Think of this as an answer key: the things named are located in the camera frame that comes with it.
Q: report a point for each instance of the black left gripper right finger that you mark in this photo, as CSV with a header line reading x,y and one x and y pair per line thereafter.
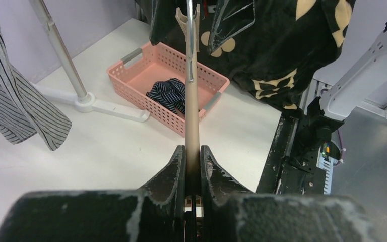
x,y
234,213

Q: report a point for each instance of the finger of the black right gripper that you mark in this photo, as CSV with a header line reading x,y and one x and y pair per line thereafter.
x,y
231,17

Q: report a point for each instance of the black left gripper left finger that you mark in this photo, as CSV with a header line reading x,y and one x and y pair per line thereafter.
x,y
153,212

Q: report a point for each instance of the dark striped underwear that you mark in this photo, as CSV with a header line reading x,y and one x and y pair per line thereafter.
x,y
170,94

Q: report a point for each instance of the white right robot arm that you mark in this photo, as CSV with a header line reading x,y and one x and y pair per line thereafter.
x,y
326,113

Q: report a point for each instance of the grey striped underwear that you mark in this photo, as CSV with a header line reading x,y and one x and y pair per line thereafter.
x,y
24,111

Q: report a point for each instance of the black floral blanket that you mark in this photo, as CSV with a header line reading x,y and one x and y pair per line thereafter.
x,y
275,59

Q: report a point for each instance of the pink plastic basket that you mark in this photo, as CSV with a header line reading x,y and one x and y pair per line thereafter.
x,y
135,74

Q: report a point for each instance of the silver clothes rack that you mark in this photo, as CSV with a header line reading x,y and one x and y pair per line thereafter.
x,y
81,100

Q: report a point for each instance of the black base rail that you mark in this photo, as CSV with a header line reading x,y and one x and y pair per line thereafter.
x,y
291,165

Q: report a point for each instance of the white cable duct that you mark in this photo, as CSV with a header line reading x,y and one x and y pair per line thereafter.
x,y
325,162

